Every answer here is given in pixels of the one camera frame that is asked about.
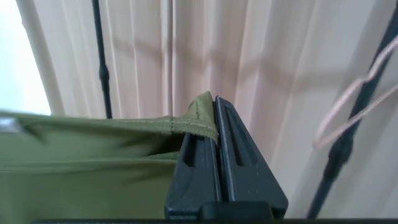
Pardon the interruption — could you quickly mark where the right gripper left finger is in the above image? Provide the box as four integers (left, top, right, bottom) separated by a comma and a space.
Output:
164, 133, 222, 219

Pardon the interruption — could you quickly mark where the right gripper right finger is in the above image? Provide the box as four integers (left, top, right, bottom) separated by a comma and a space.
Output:
214, 95, 289, 219

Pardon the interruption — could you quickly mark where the green printed shirt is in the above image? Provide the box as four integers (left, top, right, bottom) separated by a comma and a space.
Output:
0, 90, 220, 224

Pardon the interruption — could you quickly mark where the pink clothes hanger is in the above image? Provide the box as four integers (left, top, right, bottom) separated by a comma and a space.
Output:
313, 35, 398, 150

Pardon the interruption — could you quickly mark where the black clothes rack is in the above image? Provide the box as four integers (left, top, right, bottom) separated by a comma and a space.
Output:
91, 0, 398, 219

